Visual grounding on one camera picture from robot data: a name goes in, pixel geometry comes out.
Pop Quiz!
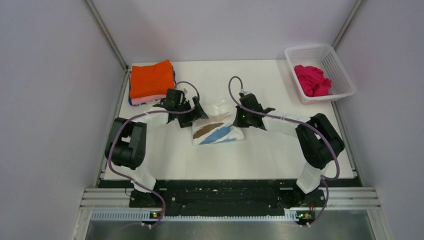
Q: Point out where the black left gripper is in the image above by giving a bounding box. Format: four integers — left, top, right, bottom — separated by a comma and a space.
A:
174, 96, 208, 128

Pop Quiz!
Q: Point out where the white printed t shirt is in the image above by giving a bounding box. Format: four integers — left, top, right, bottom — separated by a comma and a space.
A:
191, 100, 245, 146

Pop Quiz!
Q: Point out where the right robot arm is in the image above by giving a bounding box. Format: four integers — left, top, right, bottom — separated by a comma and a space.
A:
233, 92, 345, 206

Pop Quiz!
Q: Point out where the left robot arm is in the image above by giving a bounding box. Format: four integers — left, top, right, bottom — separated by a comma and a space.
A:
104, 88, 208, 207

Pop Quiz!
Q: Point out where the folded orange t shirt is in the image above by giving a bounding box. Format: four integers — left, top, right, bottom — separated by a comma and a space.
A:
129, 59, 176, 99

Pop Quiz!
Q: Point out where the folded pink t shirt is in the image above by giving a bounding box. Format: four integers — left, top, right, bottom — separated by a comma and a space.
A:
128, 94, 166, 106

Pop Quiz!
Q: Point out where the crumpled magenta t shirt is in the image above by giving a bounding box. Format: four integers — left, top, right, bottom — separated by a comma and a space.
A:
294, 65, 332, 97

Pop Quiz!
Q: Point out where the white plastic laundry basket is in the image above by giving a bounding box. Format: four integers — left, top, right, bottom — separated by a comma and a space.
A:
284, 43, 356, 105

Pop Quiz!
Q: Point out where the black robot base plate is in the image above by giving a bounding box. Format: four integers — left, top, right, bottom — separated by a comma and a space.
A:
97, 178, 362, 219

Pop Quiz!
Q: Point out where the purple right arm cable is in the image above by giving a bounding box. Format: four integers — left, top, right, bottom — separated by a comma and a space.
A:
228, 76, 341, 228

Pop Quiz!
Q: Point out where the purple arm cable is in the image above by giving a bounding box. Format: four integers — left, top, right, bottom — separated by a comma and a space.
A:
107, 81, 201, 229
228, 76, 341, 228

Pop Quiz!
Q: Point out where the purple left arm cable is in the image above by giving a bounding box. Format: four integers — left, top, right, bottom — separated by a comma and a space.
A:
107, 81, 201, 229

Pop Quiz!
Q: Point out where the aluminium frame rail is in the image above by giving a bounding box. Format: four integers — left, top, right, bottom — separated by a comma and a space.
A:
80, 187, 381, 222

